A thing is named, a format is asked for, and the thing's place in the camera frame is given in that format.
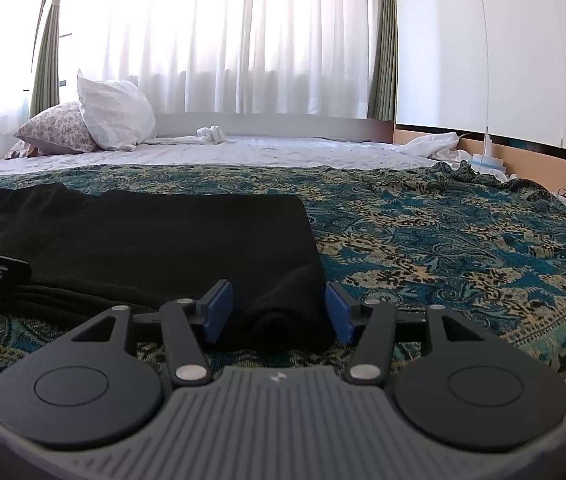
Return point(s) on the green curtain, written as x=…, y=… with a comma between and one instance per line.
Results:
x=45, y=60
x=385, y=60

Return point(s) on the teal paisley blanket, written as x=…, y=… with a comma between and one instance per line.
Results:
x=438, y=260

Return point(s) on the white bed sheet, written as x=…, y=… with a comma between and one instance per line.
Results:
x=263, y=152

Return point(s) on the floral pillow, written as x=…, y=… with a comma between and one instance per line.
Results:
x=55, y=130

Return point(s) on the stack of blue white items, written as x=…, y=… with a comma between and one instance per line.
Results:
x=488, y=164

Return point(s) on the black pants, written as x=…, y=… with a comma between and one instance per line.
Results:
x=163, y=240

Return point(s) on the knotted white cloth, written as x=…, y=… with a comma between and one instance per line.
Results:
x=211, y=135

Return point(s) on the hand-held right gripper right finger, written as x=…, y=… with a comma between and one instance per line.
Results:
x=340, y=312

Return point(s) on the wooden bed side board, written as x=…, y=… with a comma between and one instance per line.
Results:
x=528, y=160

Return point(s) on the crumpled white cloth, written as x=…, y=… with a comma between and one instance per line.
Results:
x=433, y=145

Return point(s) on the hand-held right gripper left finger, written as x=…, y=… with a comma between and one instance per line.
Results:
x=218, y=310

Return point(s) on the white pillow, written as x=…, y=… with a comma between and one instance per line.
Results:
x=113, y=110

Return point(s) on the grey bed headboard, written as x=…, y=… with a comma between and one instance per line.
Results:
x=288, y=125

